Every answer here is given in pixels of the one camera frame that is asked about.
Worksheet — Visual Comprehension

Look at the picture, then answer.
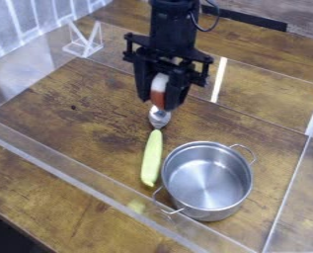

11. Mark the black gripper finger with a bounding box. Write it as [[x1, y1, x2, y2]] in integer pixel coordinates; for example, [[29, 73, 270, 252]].
[[163, 68, 192, 111], [134, 60, 157, 102]]

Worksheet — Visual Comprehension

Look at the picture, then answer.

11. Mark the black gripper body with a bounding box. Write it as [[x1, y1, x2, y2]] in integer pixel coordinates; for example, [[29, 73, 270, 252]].
[[123, 33, 214, 87]]

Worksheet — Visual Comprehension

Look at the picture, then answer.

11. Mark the white and brown toy mushroom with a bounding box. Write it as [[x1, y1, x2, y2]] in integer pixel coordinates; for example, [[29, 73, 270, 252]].
[[150, 73, 169, 110]]

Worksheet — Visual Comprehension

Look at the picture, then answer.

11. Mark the silver metal pot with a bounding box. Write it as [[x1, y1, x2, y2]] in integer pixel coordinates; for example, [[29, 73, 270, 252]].
[[153, 141, 257, 221]]

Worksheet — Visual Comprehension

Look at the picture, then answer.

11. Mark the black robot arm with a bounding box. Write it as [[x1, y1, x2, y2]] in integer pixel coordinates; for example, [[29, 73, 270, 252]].
[[123, 0, 214, 112]]

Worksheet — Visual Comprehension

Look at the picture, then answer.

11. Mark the black strip on table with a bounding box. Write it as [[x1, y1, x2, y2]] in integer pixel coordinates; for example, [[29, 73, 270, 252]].
[[202, 5, 288, 32]]

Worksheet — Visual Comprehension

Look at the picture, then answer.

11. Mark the clear acrylic triangle stand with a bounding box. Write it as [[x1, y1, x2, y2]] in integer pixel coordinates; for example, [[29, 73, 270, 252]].
[[62, 22, 103, 58]]

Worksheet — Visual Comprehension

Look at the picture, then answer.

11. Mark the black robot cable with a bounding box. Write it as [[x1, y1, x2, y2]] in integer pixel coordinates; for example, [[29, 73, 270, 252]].
[[189, 0, 222, 34]]

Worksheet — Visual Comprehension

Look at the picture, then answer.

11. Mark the yellow handled metal spoon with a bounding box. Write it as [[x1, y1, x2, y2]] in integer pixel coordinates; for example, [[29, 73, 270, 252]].
[[141, 106, 170, 187]]

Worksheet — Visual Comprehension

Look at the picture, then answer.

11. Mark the clear acrylic barrier wall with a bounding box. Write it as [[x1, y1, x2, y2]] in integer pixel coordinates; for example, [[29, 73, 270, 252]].
[[0, 123, 257, 253]]

